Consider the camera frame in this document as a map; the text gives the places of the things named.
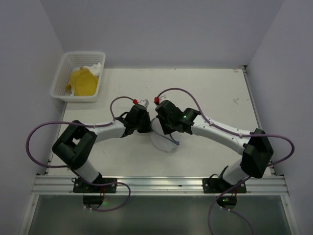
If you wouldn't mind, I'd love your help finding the yellow bra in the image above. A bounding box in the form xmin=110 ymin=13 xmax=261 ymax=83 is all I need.
xmin=66 ymin=67 xmax=98 ymax=96

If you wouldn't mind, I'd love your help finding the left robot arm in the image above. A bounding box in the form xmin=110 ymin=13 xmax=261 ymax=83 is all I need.
xmin=52 ymin=100 xmax=151 ymax=187

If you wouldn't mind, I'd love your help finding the white plastic basket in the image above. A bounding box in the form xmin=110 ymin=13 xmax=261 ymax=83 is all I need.
xmin=50 ymin=51 xmax=106 ymax=102

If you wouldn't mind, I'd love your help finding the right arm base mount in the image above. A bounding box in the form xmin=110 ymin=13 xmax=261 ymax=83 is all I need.
xmin=202 ymin=166 xmax=247 ymax=209

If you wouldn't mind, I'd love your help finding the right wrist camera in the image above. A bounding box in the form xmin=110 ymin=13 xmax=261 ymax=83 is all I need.
xmin=154 ymin=95 xmax=169 ymax=105

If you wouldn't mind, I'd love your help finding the aluminium mounting rail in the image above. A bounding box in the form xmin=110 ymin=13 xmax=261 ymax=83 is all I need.
xmin=31 ymin=175 xmax=289 ymax=196

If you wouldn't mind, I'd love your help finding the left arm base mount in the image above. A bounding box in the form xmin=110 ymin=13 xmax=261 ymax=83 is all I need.
xmin=72 ymin=176 xmax=117 ymax=208

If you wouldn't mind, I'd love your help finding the white mesh laundry bag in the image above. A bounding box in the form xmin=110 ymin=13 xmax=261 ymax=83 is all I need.
xmin=150 ymin=117 xmax=181 ymax=152

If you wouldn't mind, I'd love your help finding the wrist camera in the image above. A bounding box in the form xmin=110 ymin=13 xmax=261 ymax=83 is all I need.
xmin=139 ymin=99 xmax=149 ymax=108
xmin=154 ymin=95 xmax=169 ymax=105

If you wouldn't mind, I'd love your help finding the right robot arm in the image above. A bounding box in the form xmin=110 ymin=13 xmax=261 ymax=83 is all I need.
xmin=155 ymin=100 xmax=273 ymax=191

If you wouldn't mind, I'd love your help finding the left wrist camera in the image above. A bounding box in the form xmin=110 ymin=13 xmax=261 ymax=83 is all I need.
xmin=139 ymin=99 xmax=149 ymax=108

